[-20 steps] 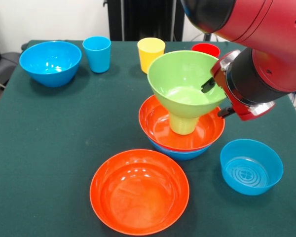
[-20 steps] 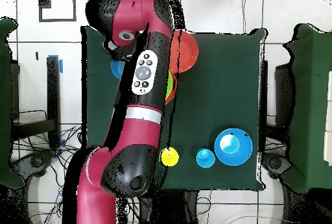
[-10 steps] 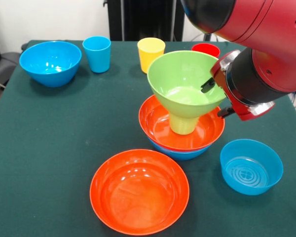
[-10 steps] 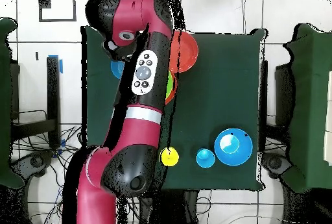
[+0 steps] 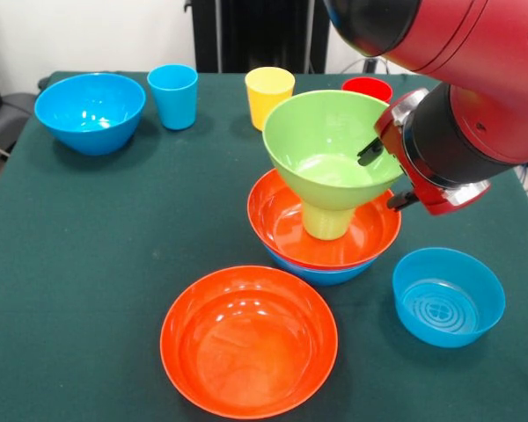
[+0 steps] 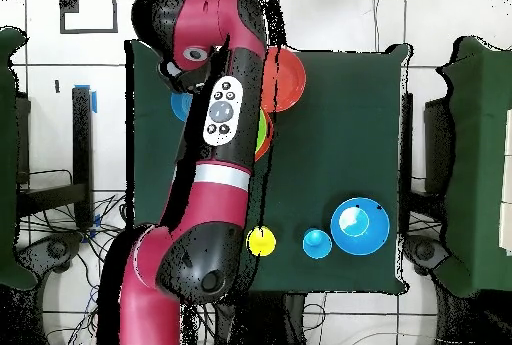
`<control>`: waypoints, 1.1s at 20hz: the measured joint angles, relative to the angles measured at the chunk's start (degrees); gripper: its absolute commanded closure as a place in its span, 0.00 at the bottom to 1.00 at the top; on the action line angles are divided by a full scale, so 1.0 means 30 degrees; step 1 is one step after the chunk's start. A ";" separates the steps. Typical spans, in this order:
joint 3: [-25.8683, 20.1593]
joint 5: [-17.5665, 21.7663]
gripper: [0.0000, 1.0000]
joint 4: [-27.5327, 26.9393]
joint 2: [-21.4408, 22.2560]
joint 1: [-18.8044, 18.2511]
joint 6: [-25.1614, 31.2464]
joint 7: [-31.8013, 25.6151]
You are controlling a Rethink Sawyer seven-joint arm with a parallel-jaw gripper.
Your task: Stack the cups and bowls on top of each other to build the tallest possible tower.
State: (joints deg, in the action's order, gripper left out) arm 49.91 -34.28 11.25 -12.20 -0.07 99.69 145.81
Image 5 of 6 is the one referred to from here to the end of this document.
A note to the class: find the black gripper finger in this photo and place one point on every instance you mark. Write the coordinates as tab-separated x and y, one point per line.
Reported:
402	201
370	154

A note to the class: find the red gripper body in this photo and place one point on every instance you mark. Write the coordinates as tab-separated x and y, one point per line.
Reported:
391	136

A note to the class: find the green bowl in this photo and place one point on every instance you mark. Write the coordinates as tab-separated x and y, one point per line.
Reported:
317	132

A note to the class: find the lime green cup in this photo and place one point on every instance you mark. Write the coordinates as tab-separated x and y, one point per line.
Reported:
327	224

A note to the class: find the large blue bowl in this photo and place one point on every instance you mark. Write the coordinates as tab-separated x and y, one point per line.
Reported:
90	105
330	274

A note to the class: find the orange bowl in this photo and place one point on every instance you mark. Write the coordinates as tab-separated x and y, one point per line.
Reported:
246	351
281	220

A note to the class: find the small blue bowl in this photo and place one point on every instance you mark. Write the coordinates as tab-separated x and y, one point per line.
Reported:
449	303

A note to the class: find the yellow cup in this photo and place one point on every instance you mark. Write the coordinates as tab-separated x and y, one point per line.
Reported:
264	96

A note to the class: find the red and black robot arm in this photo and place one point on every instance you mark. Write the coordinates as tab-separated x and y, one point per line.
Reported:
466	66

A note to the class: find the red cup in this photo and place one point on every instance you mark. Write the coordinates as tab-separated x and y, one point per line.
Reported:
369	88

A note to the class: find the light blue cup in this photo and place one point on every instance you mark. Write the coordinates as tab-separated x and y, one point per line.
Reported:
173	105

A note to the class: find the dark green tablecloth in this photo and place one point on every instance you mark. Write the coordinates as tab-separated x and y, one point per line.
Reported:
114	220

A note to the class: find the black office chair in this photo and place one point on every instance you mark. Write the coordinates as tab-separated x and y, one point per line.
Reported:
9	114

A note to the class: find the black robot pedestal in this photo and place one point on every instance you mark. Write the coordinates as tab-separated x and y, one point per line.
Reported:
259	35

